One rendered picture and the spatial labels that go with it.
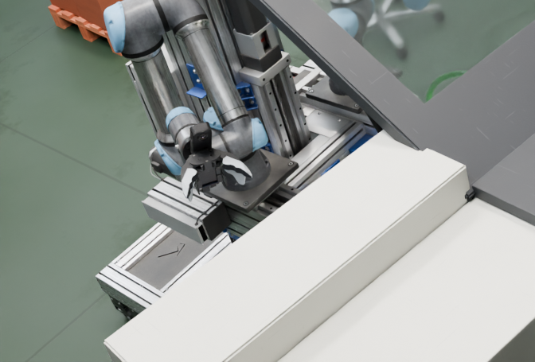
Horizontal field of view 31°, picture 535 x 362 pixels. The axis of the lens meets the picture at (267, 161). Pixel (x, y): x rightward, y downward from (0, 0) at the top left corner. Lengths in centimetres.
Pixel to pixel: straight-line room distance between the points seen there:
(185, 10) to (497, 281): 113
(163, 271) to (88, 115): 178
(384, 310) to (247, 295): 24
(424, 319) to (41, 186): 362
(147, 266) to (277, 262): 226
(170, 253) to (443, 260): 232
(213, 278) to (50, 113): 398
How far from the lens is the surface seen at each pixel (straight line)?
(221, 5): 279
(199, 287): 174
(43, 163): 525
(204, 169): 217
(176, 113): 235
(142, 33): 245
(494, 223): 181
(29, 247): 472
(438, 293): 170
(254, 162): 273
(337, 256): 170
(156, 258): 397
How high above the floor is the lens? 270
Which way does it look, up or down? 36 degrees down
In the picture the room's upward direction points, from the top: 19 degrees counter-clockwise
